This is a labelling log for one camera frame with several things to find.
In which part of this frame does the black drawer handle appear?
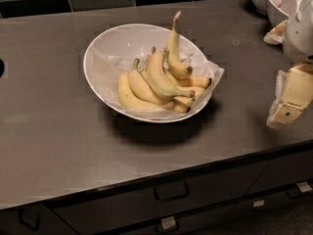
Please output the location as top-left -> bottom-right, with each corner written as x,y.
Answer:
286,183 -> 313,200
18,209 -> 41,232
156,216 -> 179,235
154,181 -> 190,203

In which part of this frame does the large white oval bowl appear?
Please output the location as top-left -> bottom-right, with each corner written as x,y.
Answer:
82,23 -> 217,124

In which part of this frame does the white label drawer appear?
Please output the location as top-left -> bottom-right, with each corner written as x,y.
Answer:
161,216 -> 177,230
296,181 -> 313,193

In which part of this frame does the left black drawer handle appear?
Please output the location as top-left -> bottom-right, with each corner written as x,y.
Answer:
18,209 -> 41,232

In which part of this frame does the upright yellow banana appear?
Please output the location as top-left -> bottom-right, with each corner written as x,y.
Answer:
166,11 -> 193,79

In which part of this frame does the white label right drawer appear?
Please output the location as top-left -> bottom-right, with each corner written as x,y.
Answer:
296,181 -> 313,193

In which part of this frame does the middle black drawer handle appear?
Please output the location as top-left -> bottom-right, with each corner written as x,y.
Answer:
154,181 -> 190,203

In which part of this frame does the right black drawer handle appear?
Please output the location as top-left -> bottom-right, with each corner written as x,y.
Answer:
286,183 -> 313,200

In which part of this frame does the lower hidden yellow banana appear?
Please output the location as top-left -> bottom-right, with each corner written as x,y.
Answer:
172,86 -> 204,114

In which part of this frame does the small white drawer label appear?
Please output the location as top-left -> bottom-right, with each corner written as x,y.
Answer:
252,200 -> 265,208

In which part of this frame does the middle yellow banana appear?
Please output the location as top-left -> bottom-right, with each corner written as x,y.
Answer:
128,59 -> 170,106

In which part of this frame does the right rear yellow banana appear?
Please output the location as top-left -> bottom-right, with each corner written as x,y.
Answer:
164,69 -> 211,89

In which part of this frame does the white label lower drawer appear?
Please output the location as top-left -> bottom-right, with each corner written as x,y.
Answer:
161,216 -> 177,230

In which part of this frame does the lower black drawer handle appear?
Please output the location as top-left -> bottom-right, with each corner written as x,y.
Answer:
156,216 -> 179,235

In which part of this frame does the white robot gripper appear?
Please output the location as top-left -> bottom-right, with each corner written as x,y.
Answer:
263,0 -> 313,129

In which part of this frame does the left outer yellow banana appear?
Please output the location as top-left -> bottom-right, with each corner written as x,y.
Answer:
117,71 -> 174,111

